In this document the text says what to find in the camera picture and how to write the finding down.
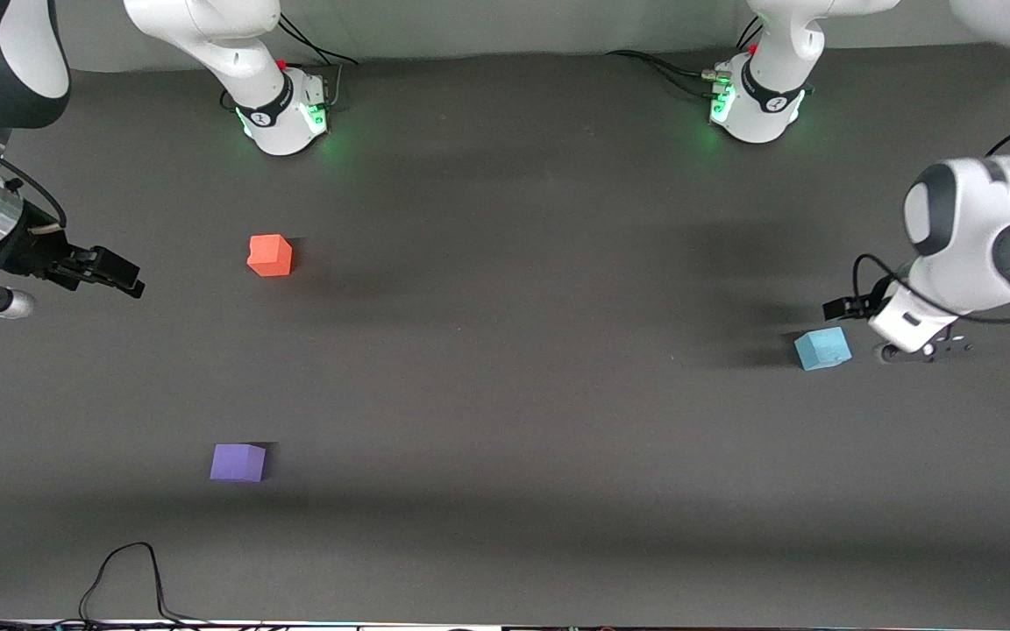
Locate light blue foam block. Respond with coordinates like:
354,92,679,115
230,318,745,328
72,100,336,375
793,326,853,372

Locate orange foam block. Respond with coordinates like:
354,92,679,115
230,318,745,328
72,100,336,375
247,234,294,278

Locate purple foam block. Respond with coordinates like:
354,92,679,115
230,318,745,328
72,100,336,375
210,443,267,484

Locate black looped table cable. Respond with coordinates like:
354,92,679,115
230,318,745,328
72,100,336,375
0,542,225,630

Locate black right arm base cables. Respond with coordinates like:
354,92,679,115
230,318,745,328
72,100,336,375
275,16,359,111

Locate black arm base cables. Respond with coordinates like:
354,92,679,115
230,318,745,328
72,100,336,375
275,16,359,111
606,18,765,102

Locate black left arm base cables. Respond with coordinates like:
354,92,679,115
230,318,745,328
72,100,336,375
606,18,765,102

